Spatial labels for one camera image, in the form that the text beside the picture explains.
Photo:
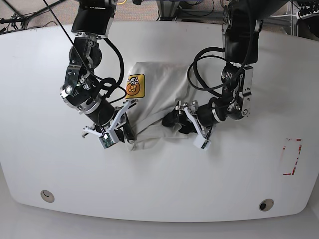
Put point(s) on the red tape rectangle marking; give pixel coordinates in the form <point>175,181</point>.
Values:
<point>290,156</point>

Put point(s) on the right table grommet hole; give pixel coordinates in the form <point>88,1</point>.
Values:
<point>266,205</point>

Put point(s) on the white printed T-shirt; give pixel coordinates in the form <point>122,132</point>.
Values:
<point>162,86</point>

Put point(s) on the left table grommet hole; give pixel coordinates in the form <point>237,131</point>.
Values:
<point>47,196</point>

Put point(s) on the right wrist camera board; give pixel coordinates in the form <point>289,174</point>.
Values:
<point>107,141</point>

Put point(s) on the aluminium frame post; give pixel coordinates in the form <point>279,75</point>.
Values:
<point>167,9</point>

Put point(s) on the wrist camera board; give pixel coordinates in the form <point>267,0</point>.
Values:
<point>107,141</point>
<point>202,143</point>

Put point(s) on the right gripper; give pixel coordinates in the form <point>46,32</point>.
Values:
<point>87,93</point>

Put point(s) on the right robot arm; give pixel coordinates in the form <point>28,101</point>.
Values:
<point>95,17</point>

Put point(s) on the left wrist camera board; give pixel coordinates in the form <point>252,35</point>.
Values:
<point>202,143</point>

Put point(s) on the black tripod legs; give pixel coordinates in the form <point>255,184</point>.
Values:
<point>18,22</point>

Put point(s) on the table grommet hole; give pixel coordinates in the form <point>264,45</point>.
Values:
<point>47,196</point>
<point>266,205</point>

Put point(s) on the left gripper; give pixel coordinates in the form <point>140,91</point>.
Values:
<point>234,103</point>

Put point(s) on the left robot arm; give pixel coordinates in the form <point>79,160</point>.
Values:
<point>242,24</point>

